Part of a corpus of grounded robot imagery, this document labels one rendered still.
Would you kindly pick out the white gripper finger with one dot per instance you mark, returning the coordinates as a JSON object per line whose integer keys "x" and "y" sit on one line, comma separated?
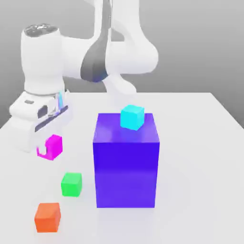
{"x": 42, "y": 147}

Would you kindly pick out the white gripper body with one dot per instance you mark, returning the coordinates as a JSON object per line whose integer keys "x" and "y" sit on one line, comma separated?
{"x": 24, "y": 133}

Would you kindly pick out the small magenta cube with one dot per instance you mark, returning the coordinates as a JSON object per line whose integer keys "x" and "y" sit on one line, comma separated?
{"x": 54, "y": 146}

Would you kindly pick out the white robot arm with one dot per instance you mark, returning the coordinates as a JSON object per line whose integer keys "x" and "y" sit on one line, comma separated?
{"x": 42, "y": 57}

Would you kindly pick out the small green cube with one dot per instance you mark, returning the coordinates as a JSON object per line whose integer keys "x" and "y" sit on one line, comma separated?
{"x": 71, "y": 185}

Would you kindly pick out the small orange cube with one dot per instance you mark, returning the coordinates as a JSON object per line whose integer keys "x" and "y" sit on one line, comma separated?
{"x": 47, "y": 218}

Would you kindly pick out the small cyan cube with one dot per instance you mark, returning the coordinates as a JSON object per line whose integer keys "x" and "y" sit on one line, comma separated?
{"x": 131, "y": 117}

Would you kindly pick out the large blue box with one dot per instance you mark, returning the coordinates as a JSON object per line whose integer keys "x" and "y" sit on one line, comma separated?
{"x": 125, "y": 171}

